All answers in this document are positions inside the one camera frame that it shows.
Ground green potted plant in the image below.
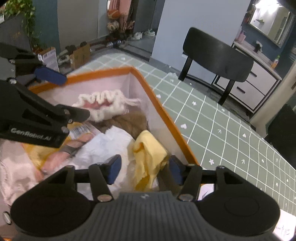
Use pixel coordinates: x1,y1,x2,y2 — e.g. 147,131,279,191
5,0,45,53

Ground white paper sheet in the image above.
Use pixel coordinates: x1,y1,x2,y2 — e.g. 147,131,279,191
273,209,296,241

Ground yellow snack packet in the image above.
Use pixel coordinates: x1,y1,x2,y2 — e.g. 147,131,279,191
22,122,100,179

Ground black chair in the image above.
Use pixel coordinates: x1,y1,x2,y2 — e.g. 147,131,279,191
178,27,254,106
264,104,296,151

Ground grey cabinet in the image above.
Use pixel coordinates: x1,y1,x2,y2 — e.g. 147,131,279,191
0,14,33,49

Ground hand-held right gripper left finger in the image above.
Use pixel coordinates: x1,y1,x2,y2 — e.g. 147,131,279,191
51,155,122,202

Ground white vanity cabinet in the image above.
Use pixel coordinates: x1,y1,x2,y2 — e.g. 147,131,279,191
211,40,283,114

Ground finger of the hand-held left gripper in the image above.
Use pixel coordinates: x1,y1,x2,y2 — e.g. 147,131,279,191
0,43,68,87
17,89,91,134

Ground brown cardboard box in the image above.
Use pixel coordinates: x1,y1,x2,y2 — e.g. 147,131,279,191
69,43,91,70

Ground orange-rimmed white fabric bin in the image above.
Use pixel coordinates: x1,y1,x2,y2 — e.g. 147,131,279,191
28,66,200,187

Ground yellow cloth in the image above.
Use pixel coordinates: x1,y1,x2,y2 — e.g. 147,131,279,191
132,130,170,192

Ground white shoes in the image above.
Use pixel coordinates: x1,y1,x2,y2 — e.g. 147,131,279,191
133,29,156,40

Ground framed wall mirror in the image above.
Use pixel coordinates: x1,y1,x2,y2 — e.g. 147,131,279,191
248,5,292,46

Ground white carton box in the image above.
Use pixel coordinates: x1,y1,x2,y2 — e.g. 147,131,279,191
38,47,60,73

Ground pink bags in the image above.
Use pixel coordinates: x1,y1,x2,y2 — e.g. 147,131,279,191
106,0,133,19

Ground white ruffled crochet pouch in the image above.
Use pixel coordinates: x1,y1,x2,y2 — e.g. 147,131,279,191
72,90,142,122

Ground white tissue sheet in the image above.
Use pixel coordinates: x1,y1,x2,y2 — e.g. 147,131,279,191
76,126,137,202

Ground green checked tablecloth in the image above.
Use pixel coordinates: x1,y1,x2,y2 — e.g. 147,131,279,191
67,52,296,216

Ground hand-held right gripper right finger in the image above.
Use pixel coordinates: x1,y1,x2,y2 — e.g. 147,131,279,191
169,155,238,202

